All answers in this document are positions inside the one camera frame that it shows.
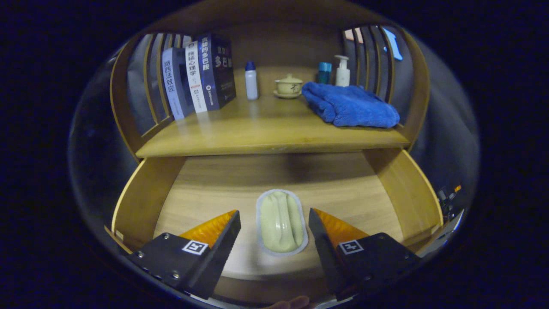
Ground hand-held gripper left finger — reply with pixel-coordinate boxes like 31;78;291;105
124;209;242;300

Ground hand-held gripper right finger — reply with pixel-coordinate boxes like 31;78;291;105
308;208;423;301

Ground green scrub brush white pad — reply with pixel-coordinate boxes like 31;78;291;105
256;189;309;257

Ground wooden countertop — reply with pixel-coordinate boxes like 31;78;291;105
135;67;411;158

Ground black equipment with orange part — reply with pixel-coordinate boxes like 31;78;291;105
435;185;466;224

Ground folded blue towel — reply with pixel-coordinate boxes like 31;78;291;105
302;82;401;129

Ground beige lidded teacup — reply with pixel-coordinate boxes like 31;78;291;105
274;73;304;99

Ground white bottle with blue cap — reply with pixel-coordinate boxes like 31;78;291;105
244;61;259;101

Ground white book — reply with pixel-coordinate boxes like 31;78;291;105
185;41;208;114

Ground white pump bottle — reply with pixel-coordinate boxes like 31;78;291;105
334;55;351;87

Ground dark navy book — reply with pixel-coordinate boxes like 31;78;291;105
198;33;237;111

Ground teal bottle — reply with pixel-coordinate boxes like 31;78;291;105
317;62;332;85

